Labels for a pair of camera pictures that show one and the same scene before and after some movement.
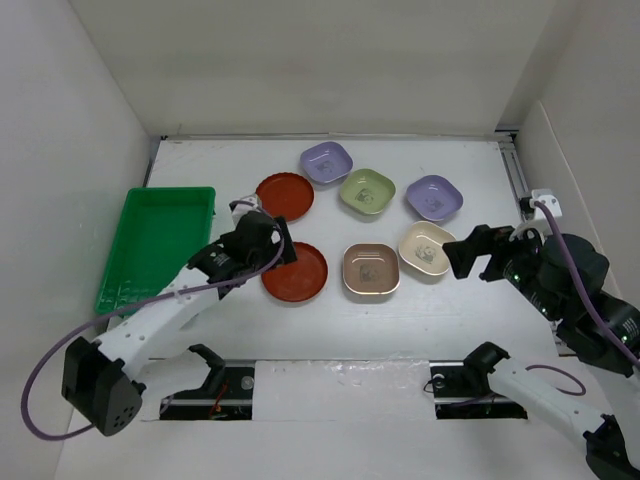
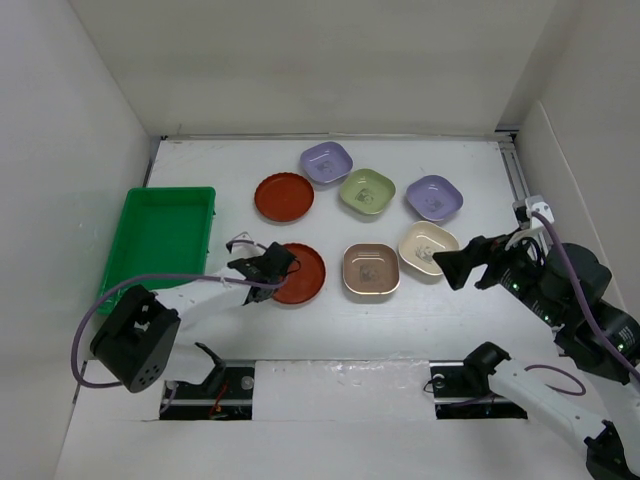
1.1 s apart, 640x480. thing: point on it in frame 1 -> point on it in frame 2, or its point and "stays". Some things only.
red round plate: [300, 280] stays
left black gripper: [287, 255] -> [251, 259]
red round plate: [286, 194] stays
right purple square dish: [434, 196] stays
